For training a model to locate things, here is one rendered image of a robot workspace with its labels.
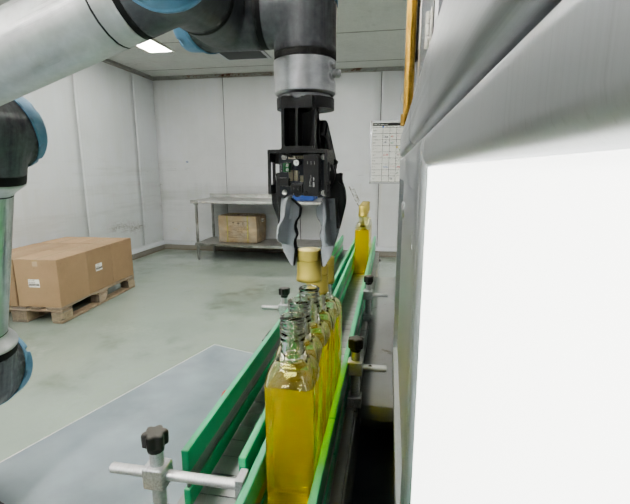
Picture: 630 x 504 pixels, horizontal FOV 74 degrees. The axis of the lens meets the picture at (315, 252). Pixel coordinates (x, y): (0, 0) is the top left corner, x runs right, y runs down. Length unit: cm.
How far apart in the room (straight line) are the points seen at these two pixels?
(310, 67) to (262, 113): 620
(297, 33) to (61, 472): 85
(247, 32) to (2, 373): 66
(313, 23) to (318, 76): 6
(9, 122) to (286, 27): 41
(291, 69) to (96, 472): 79
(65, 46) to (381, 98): 607
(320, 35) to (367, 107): 592
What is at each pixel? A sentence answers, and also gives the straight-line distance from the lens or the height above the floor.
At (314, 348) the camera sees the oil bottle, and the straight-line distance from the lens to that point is 53.
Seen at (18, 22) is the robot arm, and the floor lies 144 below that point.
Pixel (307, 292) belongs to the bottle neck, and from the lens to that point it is 57.
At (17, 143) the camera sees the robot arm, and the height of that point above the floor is 134.
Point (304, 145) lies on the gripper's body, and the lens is 51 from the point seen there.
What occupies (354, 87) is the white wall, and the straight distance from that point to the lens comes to 649.
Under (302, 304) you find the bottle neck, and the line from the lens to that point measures 52.
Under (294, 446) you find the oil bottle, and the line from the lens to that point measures 52.
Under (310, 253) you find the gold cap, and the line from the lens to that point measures 55.
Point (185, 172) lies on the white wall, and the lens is 715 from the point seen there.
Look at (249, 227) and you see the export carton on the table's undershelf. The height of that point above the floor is 49.
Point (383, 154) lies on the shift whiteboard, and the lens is 636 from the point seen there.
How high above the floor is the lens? 130
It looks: 11 degrees down
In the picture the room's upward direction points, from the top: straight up
